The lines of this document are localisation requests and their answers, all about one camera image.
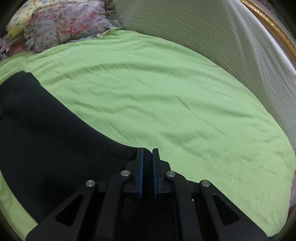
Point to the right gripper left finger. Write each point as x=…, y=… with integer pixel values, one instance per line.
x=136, y=168

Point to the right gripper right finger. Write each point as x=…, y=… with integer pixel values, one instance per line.
x=160, y=168

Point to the black pants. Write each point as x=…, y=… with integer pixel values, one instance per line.
x=71, y=178

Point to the green bed sheet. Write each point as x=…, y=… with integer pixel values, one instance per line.
x=148, y=92

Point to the white ribbed headboard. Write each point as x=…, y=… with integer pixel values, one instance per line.
x=228, y=34

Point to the pink floral pillow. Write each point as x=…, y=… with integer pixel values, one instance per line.
x=69, y=21

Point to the gold framed painting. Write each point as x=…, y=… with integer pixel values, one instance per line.
x=261, y=14

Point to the yellow dotted pillow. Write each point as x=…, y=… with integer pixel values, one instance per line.
x=17, y=22

